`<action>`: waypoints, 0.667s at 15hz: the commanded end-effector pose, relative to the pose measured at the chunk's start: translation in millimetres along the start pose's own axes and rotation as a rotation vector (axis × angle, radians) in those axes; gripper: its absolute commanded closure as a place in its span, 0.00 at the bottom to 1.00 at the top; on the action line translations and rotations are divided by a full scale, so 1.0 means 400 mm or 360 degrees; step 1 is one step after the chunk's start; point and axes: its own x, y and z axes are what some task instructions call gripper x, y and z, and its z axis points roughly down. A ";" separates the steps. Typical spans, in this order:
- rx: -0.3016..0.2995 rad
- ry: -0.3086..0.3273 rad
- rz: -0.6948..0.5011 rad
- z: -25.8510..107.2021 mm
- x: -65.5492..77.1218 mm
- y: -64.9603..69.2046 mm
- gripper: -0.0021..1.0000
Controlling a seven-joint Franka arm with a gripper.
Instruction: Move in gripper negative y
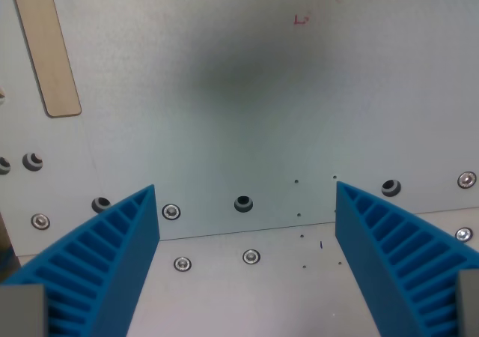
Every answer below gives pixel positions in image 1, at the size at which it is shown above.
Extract flat wooden strip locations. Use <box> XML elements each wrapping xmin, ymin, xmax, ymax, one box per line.
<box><xmin>7</xmin><ymin>0</ymin><xmax>82</xmax><ymax>118</ymax></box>

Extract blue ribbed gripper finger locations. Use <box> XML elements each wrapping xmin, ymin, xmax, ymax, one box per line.
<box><xmin>0</xmin><ymin>184</ymin><xmax>161</xmax><ymax>337</ymax></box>
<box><xmin>335</xmin><ymin>181</ymin><xmax>479</xmax><ymax>337</ymax></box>

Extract silver hex socket screw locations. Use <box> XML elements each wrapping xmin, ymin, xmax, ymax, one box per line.
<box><xmin>454</xmin><ymin>226</ymin><xmax>474</xmax><ymax>243</ymax></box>
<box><xmin>242</xmin><ymin>248</ymin><xmax>262</xmax><ymax>266</ymax></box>
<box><xmin>173</xmin><ymin>255</ymin><xmax>192</xmax><ymax>273</ymax></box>
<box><xmin>31</xmin><ymin>213</ymin><xmax>52</xmax><ymax>231</ymax></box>
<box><xmin>161</xmin><ymin>203</ymin><xmax>182</xmax><ymax>222</ymax></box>
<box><xmin>457</xmin><ymin>171</ymin><xmax>478</xmax><ymax>189</ymax></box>

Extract brown wooden block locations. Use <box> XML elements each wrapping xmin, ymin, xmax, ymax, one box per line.
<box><xmin>0</xmin><ymin>209</ymin><xmax>22</xmax><ymax>282</ymax></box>

